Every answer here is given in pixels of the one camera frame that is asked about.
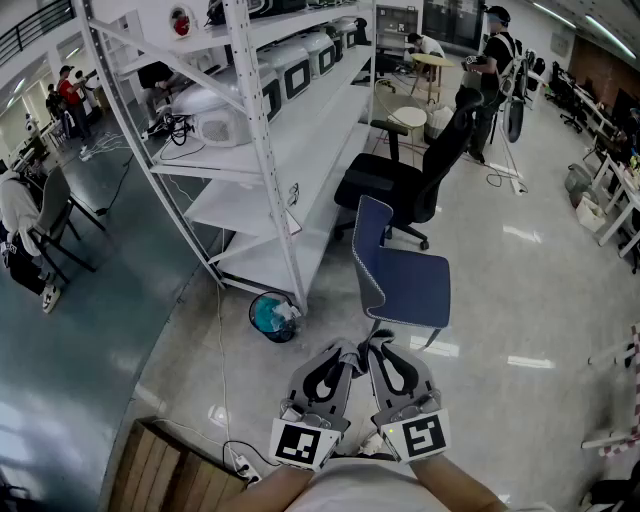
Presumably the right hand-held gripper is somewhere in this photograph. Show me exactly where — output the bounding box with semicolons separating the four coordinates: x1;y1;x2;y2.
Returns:
367;342;451;466

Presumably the white box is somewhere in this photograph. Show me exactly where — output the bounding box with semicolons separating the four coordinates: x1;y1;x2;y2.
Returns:
574;194;609;234

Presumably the black mesh waste bin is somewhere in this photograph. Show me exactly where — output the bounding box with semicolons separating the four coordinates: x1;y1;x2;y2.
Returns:
248;291;304;345

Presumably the white metal shelf rack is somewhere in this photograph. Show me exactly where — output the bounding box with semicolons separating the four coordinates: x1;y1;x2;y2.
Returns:
72;0;379;314

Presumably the grey bag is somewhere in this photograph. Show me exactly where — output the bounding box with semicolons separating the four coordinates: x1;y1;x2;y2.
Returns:
564;162;594;194

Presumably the blue fabric chair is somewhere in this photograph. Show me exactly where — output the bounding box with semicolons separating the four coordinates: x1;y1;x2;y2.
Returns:
351;193;453;351

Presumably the white open cabinet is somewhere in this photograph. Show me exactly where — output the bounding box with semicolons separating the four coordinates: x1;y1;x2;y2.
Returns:
375;4;420;51

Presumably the white ribbed basket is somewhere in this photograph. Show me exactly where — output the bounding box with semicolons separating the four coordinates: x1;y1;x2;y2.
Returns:
423;102;456;141

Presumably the black swivel chair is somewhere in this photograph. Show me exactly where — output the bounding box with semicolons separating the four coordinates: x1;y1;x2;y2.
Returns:
558;89;591;134

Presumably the small round white table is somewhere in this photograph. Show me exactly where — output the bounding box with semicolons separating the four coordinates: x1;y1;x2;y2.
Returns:
384;105;429;151

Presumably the black cable bundle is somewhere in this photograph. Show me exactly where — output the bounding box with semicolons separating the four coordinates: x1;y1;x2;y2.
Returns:
160;112;195;149

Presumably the black mesh office chair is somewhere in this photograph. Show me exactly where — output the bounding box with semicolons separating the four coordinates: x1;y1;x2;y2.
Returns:
333;87;485;251

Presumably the wooden crate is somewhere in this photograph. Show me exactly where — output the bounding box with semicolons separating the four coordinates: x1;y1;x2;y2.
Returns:
107;417;251;512

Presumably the round wooden table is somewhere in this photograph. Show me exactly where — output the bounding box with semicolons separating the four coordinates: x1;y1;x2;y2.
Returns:
409;52;456;104

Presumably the person's right forearm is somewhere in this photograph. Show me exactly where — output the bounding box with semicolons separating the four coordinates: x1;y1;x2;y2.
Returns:
409;452;507;512

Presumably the row of white screen appliances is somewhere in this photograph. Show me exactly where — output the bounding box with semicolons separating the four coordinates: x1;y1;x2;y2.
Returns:
255;16;360;124

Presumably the person's left forearm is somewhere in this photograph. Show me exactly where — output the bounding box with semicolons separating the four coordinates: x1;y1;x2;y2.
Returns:
214;462;321;512

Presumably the long ceiling lamp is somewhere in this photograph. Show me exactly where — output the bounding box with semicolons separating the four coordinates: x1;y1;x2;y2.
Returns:
584;13;639;61

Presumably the white backpack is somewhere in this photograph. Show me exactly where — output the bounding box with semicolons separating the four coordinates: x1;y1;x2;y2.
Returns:
499;54;526;146

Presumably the white desk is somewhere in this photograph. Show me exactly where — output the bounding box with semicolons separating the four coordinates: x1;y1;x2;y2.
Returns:
597;149;640;259

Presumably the white domed appliance with vent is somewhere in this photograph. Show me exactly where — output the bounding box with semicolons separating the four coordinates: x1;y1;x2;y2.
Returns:
167;82;259;150

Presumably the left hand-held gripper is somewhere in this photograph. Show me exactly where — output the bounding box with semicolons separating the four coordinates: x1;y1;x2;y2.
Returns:
269;340;359;472

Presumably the grey chair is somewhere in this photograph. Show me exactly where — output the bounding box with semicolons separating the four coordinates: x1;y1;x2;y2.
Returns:
27;164;99;286

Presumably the grey fabric fold with zipper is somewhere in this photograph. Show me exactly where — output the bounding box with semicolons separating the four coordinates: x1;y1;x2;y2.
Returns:
337;328;396;380

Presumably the dark glass door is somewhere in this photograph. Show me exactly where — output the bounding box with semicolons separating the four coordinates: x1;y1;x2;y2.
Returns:
422;0;484;44

